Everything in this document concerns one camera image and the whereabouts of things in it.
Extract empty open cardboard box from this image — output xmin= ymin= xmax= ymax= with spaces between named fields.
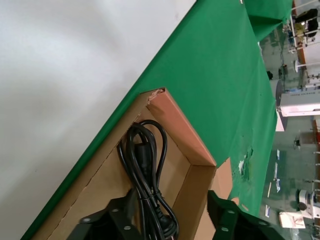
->
xmin=29 ymin=86 xmax=242 ymax=240

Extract white paper sheet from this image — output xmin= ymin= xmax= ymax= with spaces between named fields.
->
xmin=278 ymin=211 xmax=306 ymax=229

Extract green covered table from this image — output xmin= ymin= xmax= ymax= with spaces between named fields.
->
xmin=241 ymin=0 xmax=295 ymax=42

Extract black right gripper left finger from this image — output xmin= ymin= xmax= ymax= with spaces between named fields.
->
xmin=73 ymin=188 xmax=143 ymax=240

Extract green table cloth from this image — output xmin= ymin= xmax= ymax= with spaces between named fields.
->
xmin=19 ymin=0 xmax=279 ymax=240

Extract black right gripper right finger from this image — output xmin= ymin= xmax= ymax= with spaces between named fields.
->
xmin=206 ymin=189 xmax=285 ymax=240

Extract white cabinet machine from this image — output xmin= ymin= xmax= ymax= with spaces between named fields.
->
xmin=275 ymin=79 xmax=320 ymax=132

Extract black power cable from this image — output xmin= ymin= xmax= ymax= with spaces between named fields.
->
xmin=116 ymin=119 xmax=181 ymax=240

